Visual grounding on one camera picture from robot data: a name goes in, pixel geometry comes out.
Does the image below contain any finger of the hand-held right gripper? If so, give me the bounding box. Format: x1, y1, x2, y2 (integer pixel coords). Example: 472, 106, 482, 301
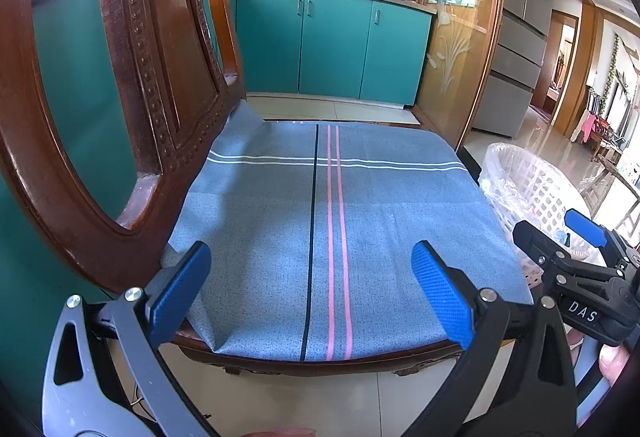
565, 209, 640, 270
512, 219, 618, 282

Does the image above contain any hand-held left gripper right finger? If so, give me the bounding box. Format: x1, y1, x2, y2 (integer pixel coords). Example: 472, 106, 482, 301
400, 240, 578, 437

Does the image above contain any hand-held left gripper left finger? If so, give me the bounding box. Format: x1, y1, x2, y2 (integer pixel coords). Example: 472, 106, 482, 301
41, 241, 221, 437

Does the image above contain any white plastic lattice basket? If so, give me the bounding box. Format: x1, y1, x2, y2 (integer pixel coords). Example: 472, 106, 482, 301
480, 143, 608, 288

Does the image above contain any clear plastic bin liner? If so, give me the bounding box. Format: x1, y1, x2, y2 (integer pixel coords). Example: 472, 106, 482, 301
477, 142, 608, 268

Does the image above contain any person's right hand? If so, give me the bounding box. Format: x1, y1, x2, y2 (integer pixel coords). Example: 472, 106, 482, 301
567, 331, 632, 385

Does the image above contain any wooden stool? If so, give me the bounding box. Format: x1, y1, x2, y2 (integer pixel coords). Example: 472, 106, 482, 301
577, 152, 640, 228

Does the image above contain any blue striped seat cloth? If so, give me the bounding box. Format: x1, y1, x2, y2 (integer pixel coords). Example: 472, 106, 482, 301
160, 104, 533, 363

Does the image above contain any green garland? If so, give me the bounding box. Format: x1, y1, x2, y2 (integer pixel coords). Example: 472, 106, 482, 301
602, 33, 621, 115

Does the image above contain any brown wooden room door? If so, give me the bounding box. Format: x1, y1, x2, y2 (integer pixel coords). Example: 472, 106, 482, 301
530, 9, 581, 115

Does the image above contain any grey refrigerator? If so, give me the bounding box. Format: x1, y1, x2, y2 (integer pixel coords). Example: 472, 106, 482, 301
472, 0, 557, 140

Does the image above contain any wooden framed glass door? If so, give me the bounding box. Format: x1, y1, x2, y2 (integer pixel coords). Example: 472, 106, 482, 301
409, 0, 506, 152

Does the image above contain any carved wooden chair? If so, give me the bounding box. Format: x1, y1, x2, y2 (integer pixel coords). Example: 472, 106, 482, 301
0, 0, 501, 378

